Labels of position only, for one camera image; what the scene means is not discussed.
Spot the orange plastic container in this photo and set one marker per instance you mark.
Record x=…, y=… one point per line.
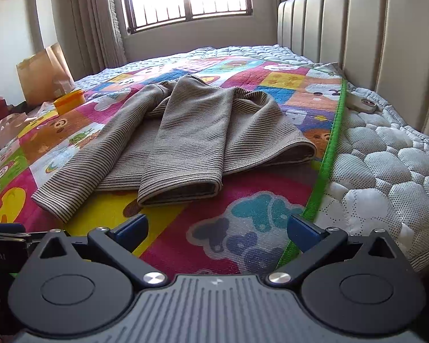
x=68, y=103

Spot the beige curtain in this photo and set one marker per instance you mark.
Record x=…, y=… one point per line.
x=89, y=25

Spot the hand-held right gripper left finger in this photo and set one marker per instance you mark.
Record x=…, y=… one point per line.
x=131, y=229

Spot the beige padded headboard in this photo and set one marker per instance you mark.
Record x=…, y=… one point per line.
x=379, y=43

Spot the colourful printed blanket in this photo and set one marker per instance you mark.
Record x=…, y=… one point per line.
x=236, y=193

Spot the brown striped sweater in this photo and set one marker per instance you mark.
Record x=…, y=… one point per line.
x=186, y=132

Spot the brown paper bag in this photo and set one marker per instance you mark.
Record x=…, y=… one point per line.
x=39, y=75

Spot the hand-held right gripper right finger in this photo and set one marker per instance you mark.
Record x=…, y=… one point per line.
x=301, y=229

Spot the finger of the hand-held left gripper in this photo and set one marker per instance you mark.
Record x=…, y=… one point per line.
x=3, y=228
x=10, y=238

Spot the white phone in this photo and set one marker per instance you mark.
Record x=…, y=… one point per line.
x=361, y=103

